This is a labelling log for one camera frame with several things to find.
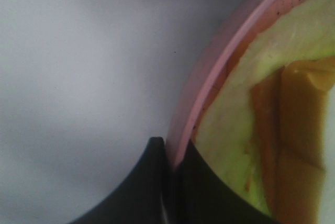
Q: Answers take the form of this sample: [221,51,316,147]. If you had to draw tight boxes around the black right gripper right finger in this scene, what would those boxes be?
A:
[173,142,277,223]

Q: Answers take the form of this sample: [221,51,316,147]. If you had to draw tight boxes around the white bread sandwich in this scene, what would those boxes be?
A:
[195,0,334,223]

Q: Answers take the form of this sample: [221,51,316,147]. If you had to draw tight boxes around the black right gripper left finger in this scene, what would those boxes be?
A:
[72,137,166,224]

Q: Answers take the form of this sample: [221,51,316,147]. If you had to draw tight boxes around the pink round plate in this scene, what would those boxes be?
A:
[165,0,304,170]

